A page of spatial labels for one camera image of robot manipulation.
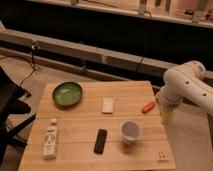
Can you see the wooden table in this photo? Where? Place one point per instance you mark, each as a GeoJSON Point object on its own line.
{"type": "Point", "coordinates": [78, 128]}

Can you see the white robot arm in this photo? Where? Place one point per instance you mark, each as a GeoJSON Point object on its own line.
{"type": "Point", "coordinates": [184, 81]}

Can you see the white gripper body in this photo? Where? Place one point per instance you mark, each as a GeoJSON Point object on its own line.
{"type": "Point", "coordinates": [168, 100]}

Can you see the white sponge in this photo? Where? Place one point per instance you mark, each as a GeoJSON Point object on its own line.
{"type": "Point", "coordinates": [107, 105]}

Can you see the orange carrot toy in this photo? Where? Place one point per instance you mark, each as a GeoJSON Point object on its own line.
{"type": "Point", "coordinates": [148, 107]}

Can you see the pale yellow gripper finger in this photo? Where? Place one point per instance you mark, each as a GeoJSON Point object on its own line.
{"type": "Point", "coordinates": [167, 116]}

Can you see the black remote control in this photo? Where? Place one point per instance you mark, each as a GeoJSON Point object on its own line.
{"type": "Point", "coordinates": [100, 141]}

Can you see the black chair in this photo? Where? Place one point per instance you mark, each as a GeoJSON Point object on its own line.
{"type": "Point", "coordinates": [10, 103]}

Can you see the white lotion bottle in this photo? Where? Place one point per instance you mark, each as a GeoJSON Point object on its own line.
{"type": "Point", "coordinates": [50, 140]}

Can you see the green ceramic bowl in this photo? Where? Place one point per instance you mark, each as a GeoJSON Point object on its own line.
{"type": "Point", "coordinates": [67, 94]}

